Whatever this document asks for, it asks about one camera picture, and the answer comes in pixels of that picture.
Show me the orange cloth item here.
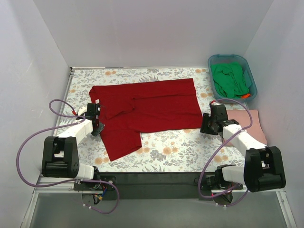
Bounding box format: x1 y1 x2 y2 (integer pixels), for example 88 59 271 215
241 94 251 99

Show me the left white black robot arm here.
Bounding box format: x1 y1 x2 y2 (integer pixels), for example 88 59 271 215
42 103 105 190

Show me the folded pink t shirt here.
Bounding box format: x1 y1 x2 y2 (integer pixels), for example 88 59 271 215
227 110 267 145

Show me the red t shirt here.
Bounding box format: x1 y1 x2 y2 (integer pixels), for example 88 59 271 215
89 78 203 161

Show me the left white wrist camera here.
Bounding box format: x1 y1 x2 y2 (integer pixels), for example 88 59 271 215
73 107 87 116

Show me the teal plastic bin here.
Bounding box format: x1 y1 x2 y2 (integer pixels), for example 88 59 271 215
208 54 257 103

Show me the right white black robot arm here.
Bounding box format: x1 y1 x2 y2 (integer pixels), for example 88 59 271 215
200 104 286 192

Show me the green t shirt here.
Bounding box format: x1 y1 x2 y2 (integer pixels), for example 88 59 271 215
211 62 249 98

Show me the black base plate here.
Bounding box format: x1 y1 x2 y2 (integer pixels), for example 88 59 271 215
73 172 243 200

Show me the floral table mat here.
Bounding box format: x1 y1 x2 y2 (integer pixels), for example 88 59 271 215
59 67 244 172

